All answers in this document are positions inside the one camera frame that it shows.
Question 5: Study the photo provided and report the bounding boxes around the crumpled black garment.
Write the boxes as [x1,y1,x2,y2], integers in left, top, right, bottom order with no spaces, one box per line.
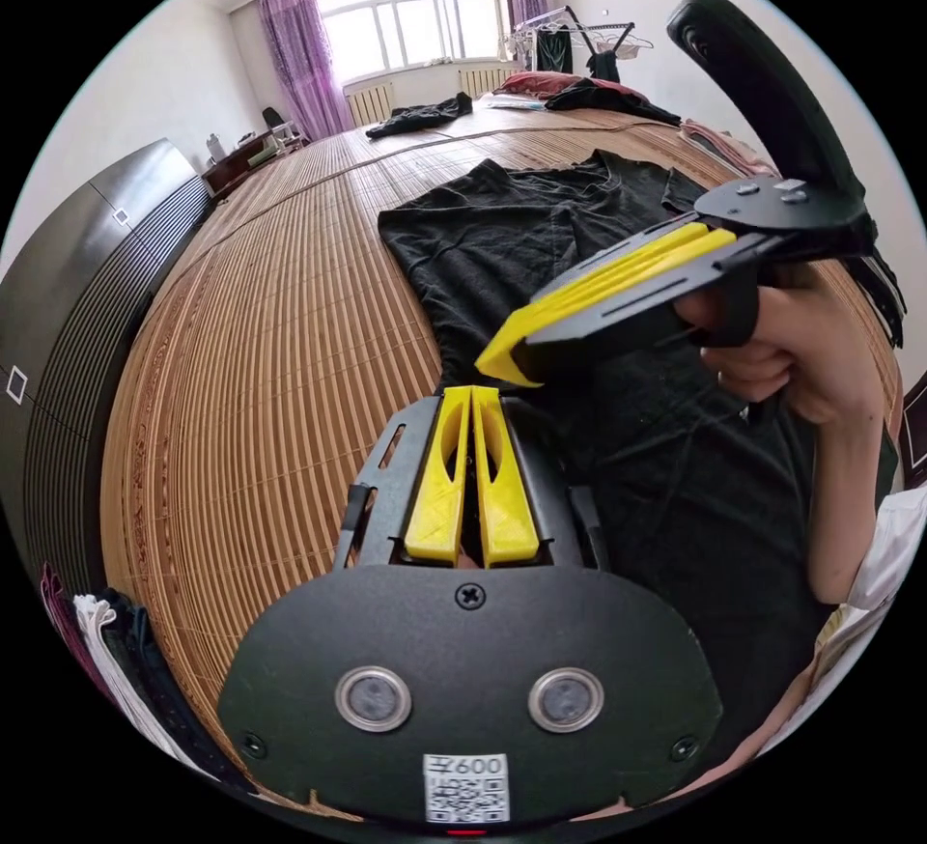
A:
[364,92,474,140]

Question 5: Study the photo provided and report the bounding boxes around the window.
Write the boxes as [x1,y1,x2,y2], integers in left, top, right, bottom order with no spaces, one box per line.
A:
[313,0,510,86]

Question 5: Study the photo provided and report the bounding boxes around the black short sleeve shirt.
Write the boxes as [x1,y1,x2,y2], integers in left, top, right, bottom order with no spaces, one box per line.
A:
[378,148,903,758]

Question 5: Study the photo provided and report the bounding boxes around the person's body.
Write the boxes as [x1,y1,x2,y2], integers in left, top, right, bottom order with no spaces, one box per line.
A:
[752,369,927,780]

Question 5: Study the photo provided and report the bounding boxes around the pile of clothes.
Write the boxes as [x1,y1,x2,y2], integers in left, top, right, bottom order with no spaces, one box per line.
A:
[39,559,251,791]

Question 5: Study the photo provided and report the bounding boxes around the person's right hand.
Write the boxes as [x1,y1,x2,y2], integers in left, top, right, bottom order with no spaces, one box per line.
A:
[674,260,874,427]

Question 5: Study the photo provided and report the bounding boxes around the red pillow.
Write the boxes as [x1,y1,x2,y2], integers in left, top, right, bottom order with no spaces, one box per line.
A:
[493,70,582,98]

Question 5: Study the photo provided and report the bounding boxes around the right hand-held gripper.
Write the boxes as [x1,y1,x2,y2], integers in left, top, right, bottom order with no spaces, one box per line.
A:
[474,176,876,390]

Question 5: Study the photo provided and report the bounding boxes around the black and red garment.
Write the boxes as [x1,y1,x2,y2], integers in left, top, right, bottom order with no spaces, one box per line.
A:
[543,75,684,127]

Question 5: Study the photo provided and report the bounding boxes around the dark wooden desk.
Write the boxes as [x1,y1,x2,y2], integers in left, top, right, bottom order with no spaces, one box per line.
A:
[201,106,307,199]

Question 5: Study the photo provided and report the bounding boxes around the clothes drying rack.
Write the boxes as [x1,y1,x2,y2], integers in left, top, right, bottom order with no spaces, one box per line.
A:
[497,4,656,82]

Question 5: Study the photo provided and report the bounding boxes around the white radiator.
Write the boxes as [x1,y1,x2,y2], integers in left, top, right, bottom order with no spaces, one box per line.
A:
[457,67,520,99]
[345,81,397,129]

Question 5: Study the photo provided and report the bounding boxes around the bed with woven mat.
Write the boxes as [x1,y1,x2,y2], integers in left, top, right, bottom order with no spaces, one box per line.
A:
[99,84,907,825]

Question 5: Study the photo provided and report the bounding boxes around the person's right forearm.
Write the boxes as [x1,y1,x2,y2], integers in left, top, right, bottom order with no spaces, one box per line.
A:
[793,358,902,605]

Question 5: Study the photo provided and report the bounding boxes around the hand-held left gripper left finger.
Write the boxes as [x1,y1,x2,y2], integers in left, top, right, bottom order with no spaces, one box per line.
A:
[404,385,473,564]

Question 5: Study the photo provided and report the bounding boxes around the black ribbed cupboard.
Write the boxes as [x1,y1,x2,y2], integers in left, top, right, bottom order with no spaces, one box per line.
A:
[0,136,215,603]

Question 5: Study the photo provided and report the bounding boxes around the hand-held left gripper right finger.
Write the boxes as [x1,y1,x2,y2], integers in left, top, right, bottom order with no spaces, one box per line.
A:
[471,385,542,568]

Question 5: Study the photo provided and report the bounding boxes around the pink folded clothes pile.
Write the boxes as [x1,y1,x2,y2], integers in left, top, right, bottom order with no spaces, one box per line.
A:
[679,118,782,178]

